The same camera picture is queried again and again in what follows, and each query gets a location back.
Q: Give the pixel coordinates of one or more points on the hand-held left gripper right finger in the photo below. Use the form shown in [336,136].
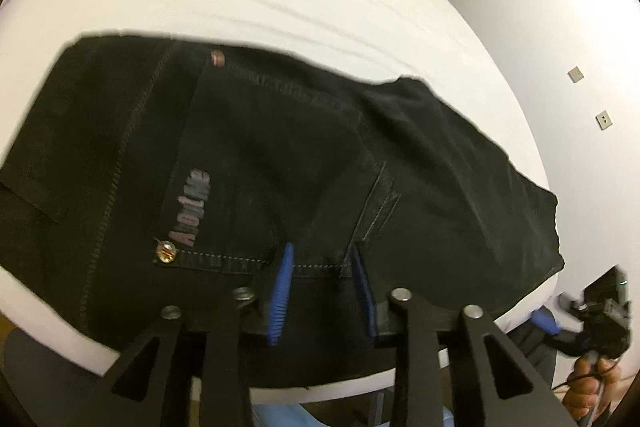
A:
[364,297]

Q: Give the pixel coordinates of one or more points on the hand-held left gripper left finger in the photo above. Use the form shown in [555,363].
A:
[280,297]

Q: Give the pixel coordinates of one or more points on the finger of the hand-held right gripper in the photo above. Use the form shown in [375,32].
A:
[545,322]

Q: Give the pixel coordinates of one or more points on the black pants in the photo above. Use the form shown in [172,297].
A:
[280,147]

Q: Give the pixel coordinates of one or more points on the person's right hand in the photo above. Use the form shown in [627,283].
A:
[590,387]

